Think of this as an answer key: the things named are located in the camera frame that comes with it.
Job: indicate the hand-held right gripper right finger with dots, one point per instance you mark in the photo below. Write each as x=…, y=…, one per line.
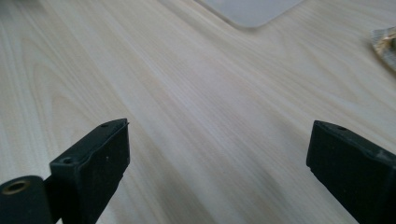
x=351, y=168

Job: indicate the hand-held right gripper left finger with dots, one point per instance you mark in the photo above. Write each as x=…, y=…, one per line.
x=93, y=168

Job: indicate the clear plastic container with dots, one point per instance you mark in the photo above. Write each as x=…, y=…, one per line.
x=249, y=11

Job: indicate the white and orange snack bag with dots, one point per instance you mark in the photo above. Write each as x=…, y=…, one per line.
x=386, y=46

